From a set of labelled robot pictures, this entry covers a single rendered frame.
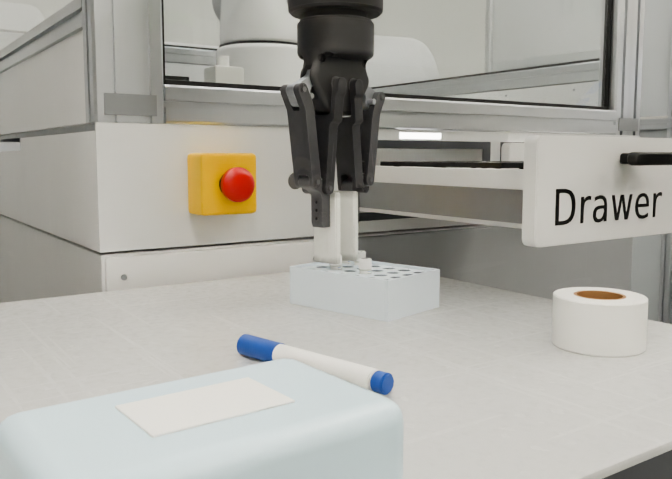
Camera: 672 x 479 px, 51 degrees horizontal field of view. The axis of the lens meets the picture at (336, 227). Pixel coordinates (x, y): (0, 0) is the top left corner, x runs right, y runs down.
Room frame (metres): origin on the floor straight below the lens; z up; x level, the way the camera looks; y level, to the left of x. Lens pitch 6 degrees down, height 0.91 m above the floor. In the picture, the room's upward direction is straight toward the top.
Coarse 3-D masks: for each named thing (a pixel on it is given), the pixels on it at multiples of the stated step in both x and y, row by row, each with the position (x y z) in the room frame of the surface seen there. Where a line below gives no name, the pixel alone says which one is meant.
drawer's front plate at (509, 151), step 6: (504, 144) 1.14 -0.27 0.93; (510, 144) 1.13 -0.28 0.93; (516, 144) 1.14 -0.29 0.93; (522, 144) 1.15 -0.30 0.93; (504, 150) 1.14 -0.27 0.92; (510, 150) 1.13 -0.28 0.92; (516, 150) 1.14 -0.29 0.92; (522, 150) 1.15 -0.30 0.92; (504, 156) 1.14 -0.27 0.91; (510, 156) 1.13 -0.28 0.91; (516, 156) 1.14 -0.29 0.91; (522, 156) 1.15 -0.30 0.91
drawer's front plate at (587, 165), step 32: (544, 160) 0.70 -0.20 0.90; (576, 160) 0.72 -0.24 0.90; (608, 160) 0.75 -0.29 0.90; (544, 192) 0.70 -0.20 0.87; (576, 192) 0.72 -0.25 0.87; (608, 192) 0.75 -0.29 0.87; (640, 192) 0.79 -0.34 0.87; (544, 224) 0.70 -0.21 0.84; (576, 224) 0.73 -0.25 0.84; (608, 224) 0.76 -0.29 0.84; (640, 224) 0.79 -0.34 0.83
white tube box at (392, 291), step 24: (312, 264) 0.73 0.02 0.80; (384, 264) 0.73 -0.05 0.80; (312, 288) 0.68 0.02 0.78; (336, 288) 0.66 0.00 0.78; (360, 288) 0.64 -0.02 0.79; (384, 288) 0.62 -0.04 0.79; (408, 288) 0.65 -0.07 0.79; (432, 288) 0.68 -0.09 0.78; (360, 312) 0.64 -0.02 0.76; (384, 312) 0.62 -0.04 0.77; (408, 312) 0.65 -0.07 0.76
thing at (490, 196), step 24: (384, 168) 0.92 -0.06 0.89; (408, 168) 0.88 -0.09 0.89; (432, 168) 0.84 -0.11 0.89; (456, 168) 0.81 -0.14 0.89; (480, 168) 0.79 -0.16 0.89; (504, 168) 1.06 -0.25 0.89; (384, 192) 0.91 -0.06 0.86; (408, 192) 0.87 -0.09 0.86; (432, 192) 0.84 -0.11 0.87; (456, 192) 0.80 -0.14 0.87; (480, 192) 0.77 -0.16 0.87; (504, 192) 0.74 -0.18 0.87; (432, 216) 0.84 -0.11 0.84; (456, 216) 0.80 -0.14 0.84; (480, 216) 0.77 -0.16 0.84; (504, 216) 0.74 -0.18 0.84
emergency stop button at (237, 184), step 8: (232, 168) 0.81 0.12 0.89; (240, 168) 0.81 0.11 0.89; (224, 176) 0.80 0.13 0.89; (232, 176) 0.80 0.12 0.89; (240, 176) 0.80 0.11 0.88; (248, 176) 0.81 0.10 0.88; (224, 184) 0.80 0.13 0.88; (232, 184) 0.80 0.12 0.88; (240, 184) 0.80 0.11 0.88; (248, 184) 0.81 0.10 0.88; (224, 192) 0.80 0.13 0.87; (232, 192) 0.80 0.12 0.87; (240, 192) 0.80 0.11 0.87; (248, 192) 0.81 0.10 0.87; (232, 200) 0.80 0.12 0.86; (240, 200) 0.81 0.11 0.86
